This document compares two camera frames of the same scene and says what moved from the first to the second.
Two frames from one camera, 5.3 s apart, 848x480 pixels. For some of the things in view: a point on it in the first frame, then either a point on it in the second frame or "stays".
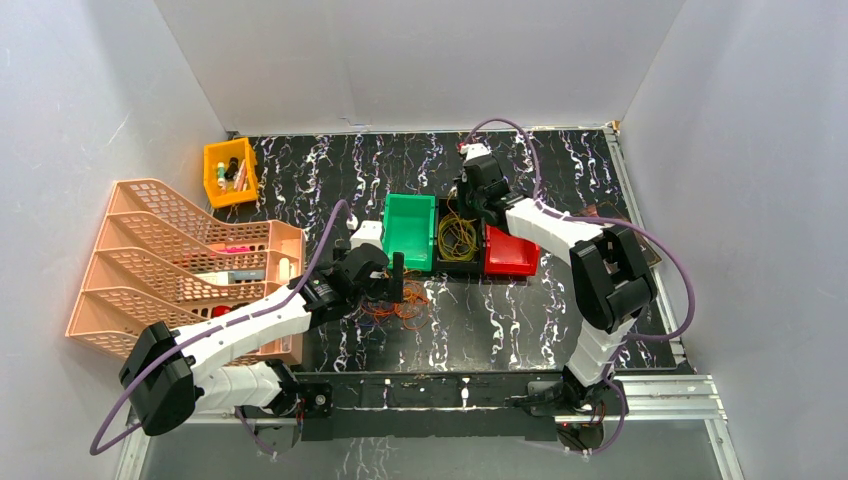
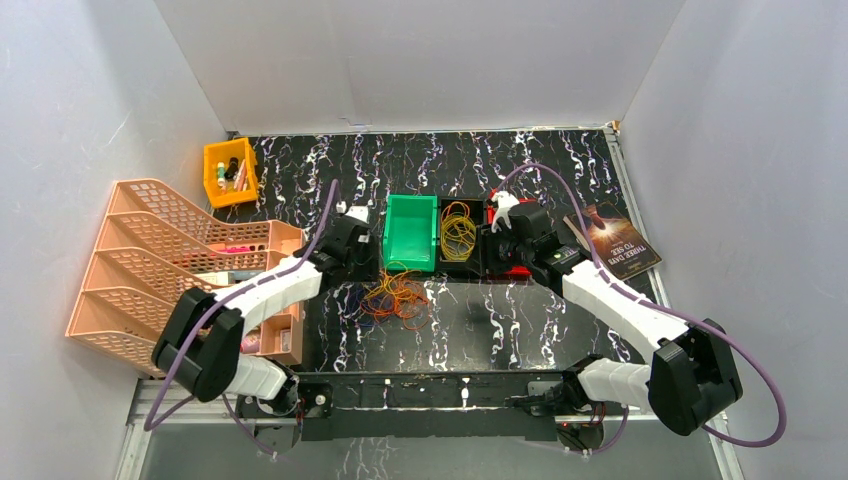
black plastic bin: (458, 269) stays
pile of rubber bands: (411, 308) stays
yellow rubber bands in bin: (457, 239) stays
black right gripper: (463, 184) → (489, 239)
